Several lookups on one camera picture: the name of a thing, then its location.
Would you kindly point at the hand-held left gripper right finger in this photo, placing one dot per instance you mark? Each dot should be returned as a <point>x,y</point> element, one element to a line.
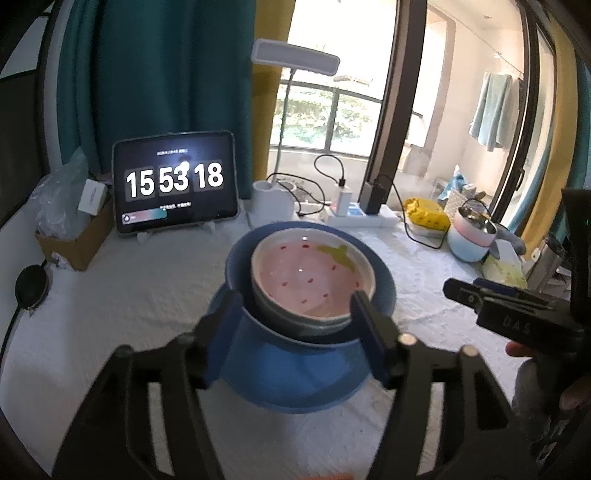
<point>367,341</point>

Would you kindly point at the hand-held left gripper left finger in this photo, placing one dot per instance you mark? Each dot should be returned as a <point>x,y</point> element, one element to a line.
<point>226,332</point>

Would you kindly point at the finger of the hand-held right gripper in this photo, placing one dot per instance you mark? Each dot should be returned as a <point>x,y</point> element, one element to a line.
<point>501,284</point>
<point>466,295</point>

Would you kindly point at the dark blue bowl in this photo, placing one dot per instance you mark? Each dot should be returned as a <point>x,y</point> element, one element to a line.
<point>240,263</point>

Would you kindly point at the light blue plate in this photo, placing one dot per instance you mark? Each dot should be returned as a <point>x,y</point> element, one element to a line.
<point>286,374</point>

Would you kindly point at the strawberry print bowl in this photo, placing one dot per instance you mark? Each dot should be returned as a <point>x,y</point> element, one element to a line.
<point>304,277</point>

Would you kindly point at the person's right hand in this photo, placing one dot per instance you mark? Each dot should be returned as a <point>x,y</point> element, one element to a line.
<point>519,349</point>

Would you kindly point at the yellow and white tissue pack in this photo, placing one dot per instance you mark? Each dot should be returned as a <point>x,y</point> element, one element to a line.
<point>503,272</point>

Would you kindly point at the grey cloth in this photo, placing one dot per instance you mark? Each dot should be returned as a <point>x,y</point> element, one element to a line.
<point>510,242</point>

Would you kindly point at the steel bowl with pastel shell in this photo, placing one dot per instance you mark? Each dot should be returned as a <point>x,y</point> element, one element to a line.
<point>466,244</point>

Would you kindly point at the white flat pack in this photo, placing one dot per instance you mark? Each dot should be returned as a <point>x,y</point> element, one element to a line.
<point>427,232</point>

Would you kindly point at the yellow wipes pack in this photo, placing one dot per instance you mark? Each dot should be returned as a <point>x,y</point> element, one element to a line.
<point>427,214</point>

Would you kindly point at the white plastic basket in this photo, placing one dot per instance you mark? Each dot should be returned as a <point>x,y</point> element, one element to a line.
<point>455,201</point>

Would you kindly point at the blue bag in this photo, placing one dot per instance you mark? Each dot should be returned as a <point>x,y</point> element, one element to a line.
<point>455,182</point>

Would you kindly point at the white power strip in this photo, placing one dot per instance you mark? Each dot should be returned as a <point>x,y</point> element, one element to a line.
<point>360,220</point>

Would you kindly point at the white tablet stand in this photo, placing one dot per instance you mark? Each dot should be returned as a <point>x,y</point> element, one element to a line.
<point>144,236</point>

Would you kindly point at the black charger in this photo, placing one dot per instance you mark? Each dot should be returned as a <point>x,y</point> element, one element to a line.
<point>374,198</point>

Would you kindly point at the white desk lamp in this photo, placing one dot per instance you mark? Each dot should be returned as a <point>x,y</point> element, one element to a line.
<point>274,203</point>

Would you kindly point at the white charger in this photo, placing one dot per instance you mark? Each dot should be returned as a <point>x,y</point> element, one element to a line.
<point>344,203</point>

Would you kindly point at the yellow curtain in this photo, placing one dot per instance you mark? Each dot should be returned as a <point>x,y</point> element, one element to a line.
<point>549,138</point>
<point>263,120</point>

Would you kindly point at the tablet with clock display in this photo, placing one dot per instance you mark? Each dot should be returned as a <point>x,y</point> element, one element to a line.
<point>175,184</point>

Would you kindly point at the cardboard box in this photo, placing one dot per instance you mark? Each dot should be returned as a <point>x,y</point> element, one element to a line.
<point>87,242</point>

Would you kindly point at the light blue hanging towel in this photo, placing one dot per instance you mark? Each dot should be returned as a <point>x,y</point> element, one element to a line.
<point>491,110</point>

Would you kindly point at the white paper tag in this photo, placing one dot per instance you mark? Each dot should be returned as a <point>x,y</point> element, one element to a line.
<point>60,259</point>

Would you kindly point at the small white box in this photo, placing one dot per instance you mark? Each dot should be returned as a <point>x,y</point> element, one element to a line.
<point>92,197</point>

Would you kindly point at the black round device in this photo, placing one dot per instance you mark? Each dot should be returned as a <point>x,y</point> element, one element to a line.
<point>32,288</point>

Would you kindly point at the clear plastic bag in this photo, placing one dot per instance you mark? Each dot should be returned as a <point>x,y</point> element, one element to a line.
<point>55,198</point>

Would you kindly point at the balcony railing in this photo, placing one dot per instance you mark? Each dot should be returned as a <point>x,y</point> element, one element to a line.
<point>332,120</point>

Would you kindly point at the dark door frame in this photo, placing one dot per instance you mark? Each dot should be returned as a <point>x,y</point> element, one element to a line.
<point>531,115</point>
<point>392,92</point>

